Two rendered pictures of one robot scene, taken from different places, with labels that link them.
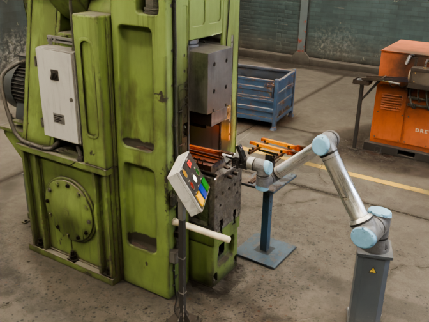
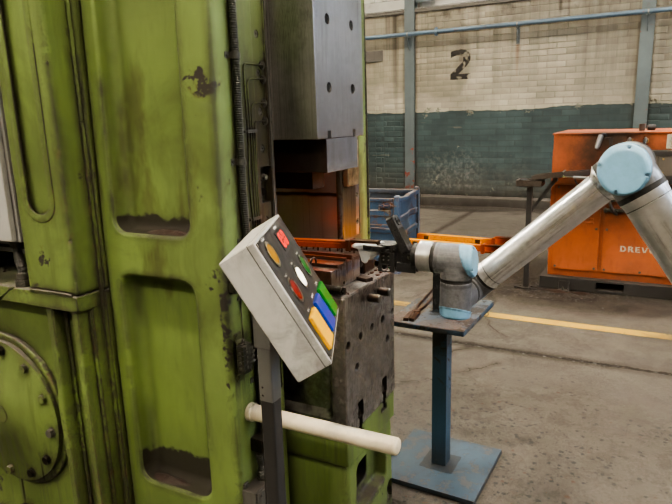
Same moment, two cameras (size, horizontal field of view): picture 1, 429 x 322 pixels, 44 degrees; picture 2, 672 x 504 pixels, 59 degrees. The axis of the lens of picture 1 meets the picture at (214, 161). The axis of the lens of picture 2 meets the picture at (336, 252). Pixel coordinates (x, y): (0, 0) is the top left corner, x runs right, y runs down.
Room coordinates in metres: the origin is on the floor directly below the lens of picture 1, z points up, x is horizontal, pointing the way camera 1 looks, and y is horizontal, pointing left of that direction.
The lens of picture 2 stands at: (1.67, 0.13, 1.42)
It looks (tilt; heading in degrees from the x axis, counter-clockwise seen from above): 13 degrees down; 356
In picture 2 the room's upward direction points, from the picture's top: 2 degrees counter-clockwise
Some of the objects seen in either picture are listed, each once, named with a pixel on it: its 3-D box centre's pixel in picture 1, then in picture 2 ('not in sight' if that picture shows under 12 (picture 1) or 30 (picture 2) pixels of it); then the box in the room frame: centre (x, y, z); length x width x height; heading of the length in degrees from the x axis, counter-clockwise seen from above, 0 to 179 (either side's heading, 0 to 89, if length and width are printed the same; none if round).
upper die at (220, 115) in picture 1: (193, 110); (282, 153); (3.57, 0.15, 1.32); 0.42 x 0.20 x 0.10; 58
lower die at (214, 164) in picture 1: (193, 158); (288, 265); (3.57, 0.15, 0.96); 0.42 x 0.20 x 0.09; 58
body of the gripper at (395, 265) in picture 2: (240, 161); (399, 256); (3.39, -0.18, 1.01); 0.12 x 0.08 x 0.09; 58
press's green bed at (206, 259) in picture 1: (196, 241); (303, 456); (3.62, 0.13, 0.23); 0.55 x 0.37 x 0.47; 58
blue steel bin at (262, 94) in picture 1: (248, 93); (353, 225); (7.55, -0.47, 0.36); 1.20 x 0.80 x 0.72; 63
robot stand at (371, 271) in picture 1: (368, 285); not in sight; (2.98, -1.05, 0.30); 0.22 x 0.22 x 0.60; 78
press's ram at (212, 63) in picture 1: (197, 74); (286, 71); (3.60, 0.13, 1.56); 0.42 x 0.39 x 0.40; 58
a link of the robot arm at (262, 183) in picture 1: (263, 181); (456, 297); (3.31, -0.34, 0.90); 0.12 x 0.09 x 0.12; 144
